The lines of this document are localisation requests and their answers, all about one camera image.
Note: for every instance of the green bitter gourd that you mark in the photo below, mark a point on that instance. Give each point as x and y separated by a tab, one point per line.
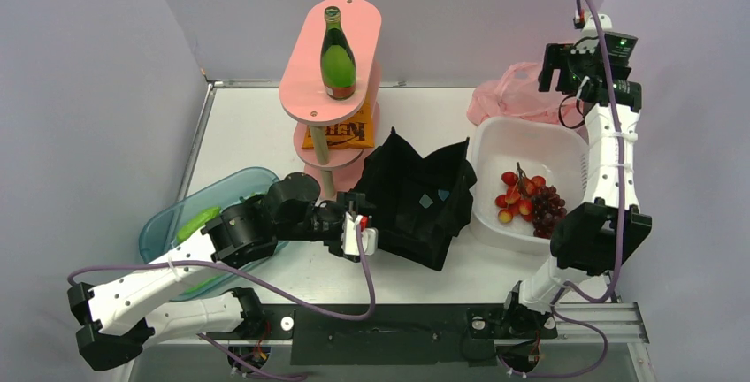
195	223

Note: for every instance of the black fabric bag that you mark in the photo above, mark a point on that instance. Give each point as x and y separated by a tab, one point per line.
419	204

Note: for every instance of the orange snack bag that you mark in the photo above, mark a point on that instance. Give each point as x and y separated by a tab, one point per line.
357	132

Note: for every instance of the dark purple grape bunch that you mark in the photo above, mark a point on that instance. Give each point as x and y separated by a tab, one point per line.
548	209

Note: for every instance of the pink three-tier shelf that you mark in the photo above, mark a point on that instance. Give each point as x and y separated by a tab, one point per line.
303	98

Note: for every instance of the green bottle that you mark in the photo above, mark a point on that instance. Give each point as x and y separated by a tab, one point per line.
337	61

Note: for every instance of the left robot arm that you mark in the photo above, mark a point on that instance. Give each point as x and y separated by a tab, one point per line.
120	319

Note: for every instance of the blue transparent tray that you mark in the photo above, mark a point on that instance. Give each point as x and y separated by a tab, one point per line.
160	233

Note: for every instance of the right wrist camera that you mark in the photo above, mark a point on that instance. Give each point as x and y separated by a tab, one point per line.
584	22

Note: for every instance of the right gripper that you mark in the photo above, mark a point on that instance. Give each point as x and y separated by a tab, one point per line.
559	57

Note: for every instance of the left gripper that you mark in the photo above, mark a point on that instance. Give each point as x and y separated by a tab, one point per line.
352	204

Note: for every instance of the pink plastic grocery bag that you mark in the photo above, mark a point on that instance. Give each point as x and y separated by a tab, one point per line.
515	95

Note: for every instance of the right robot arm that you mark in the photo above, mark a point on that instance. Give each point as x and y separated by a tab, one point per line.
600	233

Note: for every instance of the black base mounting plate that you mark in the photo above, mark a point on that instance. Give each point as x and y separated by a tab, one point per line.
396	334

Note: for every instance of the red cherry tomato bunch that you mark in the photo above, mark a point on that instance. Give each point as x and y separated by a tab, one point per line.
517	201

